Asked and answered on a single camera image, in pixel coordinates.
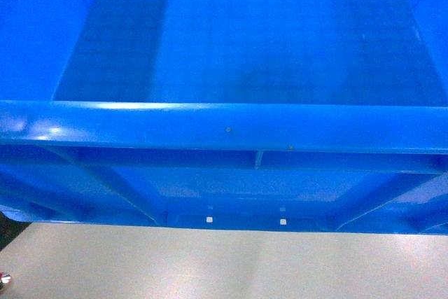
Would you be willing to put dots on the large blue plastic crate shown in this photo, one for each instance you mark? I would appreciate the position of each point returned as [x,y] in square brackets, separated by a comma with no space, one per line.
[274,115]

